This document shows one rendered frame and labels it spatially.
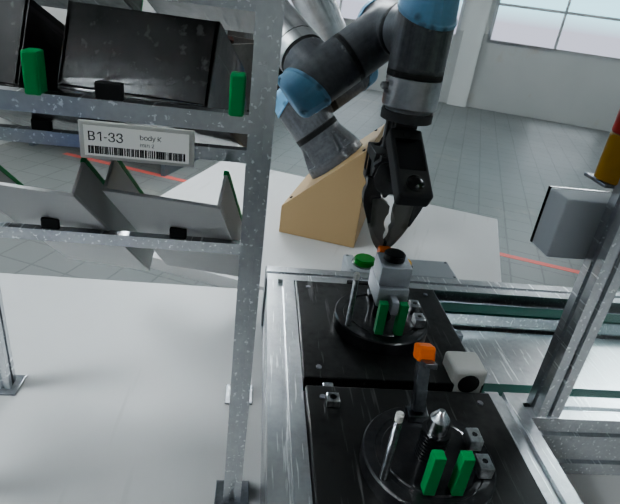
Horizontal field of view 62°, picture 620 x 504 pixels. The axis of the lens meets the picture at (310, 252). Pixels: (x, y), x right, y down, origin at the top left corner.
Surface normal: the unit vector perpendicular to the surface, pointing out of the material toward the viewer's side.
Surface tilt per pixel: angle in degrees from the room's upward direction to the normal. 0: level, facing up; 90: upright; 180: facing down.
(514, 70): 90
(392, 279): 90
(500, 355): 0
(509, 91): 90
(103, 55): 65
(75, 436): 0
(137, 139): 90
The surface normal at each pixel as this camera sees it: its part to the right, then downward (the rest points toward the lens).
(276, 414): 0.12, -0.88
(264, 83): 0.07, 0.46
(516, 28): -0.29, 0.40
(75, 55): -0.04, 0.03
